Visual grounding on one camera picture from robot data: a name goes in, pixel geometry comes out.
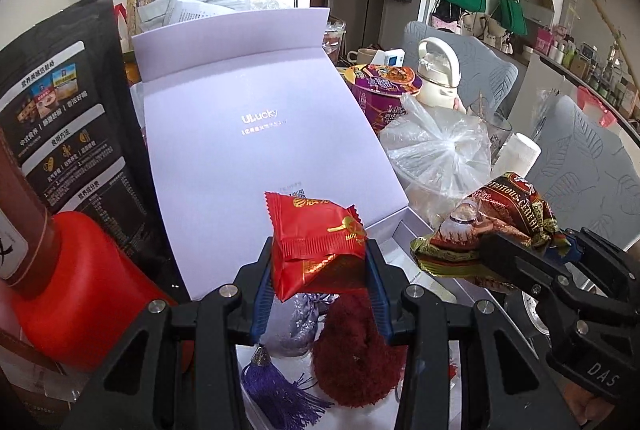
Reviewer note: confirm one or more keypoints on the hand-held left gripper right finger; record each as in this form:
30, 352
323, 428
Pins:
377, 305

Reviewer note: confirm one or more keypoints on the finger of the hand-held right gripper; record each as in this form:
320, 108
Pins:
525, 265
600, 260

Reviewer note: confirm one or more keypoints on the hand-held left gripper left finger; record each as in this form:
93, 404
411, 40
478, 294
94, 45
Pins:
260, 295

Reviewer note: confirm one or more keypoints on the brown and gold snack packet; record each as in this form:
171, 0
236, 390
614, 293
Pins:
500, 210

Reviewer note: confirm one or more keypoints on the red snack packet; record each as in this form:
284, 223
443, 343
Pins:
310, 240

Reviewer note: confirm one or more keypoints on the lilac gift box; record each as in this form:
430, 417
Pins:
250, 119

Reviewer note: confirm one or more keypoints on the person's right hand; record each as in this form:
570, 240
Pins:
585, 410

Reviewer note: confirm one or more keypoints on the silver sachet with purple tassel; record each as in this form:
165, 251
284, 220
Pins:
300, 325

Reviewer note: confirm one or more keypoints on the dark red fluffy scrunchie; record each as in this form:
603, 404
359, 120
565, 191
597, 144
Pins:
355, 350

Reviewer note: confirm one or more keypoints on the round metal tin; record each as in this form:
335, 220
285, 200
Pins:
532, 315

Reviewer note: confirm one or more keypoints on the grey leaf-pattern chair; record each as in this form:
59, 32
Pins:
485, 74
590, 159

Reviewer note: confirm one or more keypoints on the clear glass cup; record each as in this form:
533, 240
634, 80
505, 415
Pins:
500, 134

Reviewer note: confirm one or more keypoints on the clear plastic bag with container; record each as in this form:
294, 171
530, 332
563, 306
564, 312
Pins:
440, 149

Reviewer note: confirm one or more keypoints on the pink plastic bag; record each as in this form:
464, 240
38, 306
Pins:
595, 104

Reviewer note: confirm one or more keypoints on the red plastic container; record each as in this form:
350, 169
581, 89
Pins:
90, 290

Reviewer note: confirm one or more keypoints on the row of bottles on shelf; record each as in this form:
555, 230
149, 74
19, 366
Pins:
595, 69

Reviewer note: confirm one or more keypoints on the cream water bottle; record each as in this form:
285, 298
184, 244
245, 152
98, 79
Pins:
435, 84

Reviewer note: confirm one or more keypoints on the purple instant noodle cup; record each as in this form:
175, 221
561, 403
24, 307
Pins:
385, 84

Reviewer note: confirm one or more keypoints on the small white and blue box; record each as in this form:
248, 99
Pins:
390, 59

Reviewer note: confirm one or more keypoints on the white mug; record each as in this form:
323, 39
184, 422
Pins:
362, 57

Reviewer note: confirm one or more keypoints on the brown labelled bottle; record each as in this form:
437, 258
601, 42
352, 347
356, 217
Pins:
25, 210

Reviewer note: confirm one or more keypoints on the black stand-up food pouch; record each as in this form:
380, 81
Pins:
75, 109

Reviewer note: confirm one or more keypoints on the clear plastic drink cup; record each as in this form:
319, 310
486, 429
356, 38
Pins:
334, 39

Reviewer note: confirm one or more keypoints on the white paper sheet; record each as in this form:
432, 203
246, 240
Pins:
195, 12

